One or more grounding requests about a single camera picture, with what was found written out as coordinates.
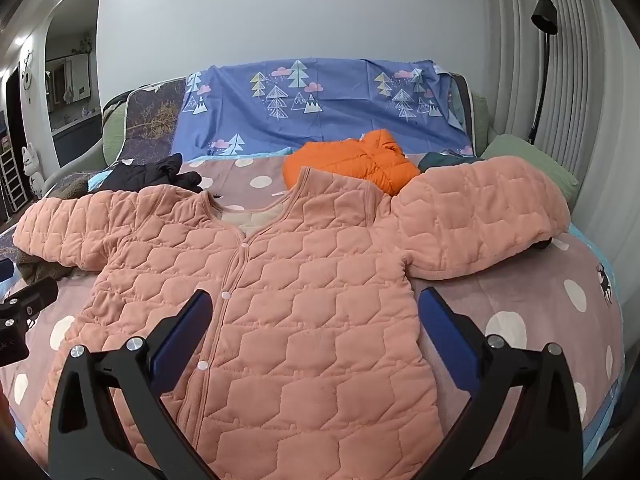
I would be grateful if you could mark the blue tree print sheet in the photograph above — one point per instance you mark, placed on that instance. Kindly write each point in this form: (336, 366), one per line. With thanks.
(340, 100)

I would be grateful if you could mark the white curtain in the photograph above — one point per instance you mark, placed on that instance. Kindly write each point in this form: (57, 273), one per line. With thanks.
(580, 85)

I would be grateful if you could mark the dark blue counter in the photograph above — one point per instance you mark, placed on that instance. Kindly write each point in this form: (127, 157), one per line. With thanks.
(80, 137)

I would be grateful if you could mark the black floor lamp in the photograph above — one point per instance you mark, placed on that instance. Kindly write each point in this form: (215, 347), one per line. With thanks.
(545, 17)

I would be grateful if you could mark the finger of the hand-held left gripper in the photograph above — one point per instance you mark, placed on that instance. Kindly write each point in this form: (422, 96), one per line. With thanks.
(5, 271)
(35, 295)

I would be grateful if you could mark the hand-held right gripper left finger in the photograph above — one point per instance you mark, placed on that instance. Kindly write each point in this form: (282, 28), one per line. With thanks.
(187, 325)

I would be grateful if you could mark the white cat figurine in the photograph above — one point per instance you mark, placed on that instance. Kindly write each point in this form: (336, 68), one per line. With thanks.
(31, 170)

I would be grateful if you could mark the pink polka dot blanket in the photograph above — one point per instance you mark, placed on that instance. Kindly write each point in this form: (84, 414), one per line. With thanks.
(525, 300)

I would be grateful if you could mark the brown fuzzy garment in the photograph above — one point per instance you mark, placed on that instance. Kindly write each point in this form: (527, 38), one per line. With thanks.
(75, 187)

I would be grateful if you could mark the green pillow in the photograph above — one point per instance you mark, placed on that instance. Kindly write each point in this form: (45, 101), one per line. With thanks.
(530, 157)

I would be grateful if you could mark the dark patterned blanket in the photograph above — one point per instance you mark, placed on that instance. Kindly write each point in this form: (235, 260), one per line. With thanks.
(150, 115)

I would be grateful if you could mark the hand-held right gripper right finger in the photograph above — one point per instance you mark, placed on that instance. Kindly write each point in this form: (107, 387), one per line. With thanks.
(445, 330)

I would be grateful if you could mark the white ladder rack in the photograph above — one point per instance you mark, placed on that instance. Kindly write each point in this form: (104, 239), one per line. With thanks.
(14, 187)

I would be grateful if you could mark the black garment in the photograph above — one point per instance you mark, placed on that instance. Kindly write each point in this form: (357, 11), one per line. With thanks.
(135, 175)

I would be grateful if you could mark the pink quilted jacket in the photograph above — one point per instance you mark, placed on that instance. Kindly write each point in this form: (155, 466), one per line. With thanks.
(310, 310)

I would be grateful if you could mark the orange puffer jacket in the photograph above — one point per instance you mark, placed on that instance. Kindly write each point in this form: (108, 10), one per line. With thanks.
(350, 160)

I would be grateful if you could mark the dark teal garment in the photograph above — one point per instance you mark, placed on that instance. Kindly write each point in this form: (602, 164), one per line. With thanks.
(440, 160)

